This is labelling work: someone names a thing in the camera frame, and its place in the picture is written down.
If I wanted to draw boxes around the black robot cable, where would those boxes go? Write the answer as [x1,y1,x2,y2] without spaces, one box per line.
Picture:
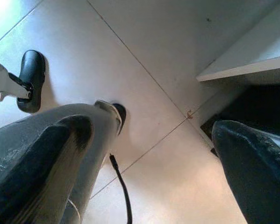
[109,154,133,224]

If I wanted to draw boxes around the grey robot right leg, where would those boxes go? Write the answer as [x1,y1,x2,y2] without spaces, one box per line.
[0,99,122,224]

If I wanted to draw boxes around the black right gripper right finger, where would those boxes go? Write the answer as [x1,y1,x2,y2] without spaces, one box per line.
[211,120,280,224]

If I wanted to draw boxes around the black robot left foot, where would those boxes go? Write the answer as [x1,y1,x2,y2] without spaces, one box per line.
[16,49,46,113]

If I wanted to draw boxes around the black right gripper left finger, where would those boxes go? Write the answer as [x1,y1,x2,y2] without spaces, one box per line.
[0,114,93,224]

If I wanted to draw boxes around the black fridge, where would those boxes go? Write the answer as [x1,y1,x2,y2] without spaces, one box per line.
[195,0,280,150]

